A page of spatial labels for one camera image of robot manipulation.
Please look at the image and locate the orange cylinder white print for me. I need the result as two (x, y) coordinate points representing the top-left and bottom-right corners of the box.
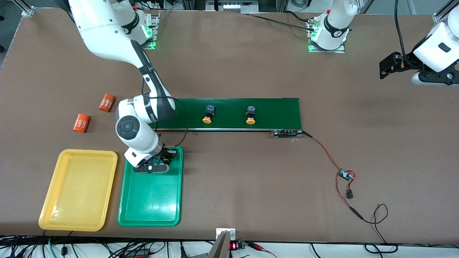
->
(99, 94), (115, 113)
(73, 114), (90, 133)

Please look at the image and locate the green plastic tray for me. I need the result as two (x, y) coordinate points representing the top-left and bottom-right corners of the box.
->
(118, 146), (184, 227)

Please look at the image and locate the green conveyor belt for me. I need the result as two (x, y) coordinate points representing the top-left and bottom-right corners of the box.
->
(124, 97), (303, 139)

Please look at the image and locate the yellow plastic tray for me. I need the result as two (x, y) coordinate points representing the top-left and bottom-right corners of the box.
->
(38, 149), (118, 232)

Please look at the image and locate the red clip lead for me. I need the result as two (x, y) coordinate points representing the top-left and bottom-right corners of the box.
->
(249, 242), (277, 258)

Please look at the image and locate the white electrical device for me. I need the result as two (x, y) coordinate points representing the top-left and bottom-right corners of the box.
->
(206, 0), (259, 12)

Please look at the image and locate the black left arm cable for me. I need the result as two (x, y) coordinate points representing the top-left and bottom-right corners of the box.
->
(394, 0), (411, 61)

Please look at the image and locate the metal camera pole bracket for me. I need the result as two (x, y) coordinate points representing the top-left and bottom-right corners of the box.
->
(207, 228), (236, 258)

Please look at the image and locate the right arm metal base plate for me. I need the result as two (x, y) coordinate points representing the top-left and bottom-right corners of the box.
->
(143, 11), (160, 50)

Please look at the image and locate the black cable on table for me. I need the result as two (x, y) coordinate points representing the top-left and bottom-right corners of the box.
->
(247, 10), (316, 30)

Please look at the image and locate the thin black looped cable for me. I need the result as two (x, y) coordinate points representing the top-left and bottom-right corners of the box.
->
(363, 204), (398, 254)

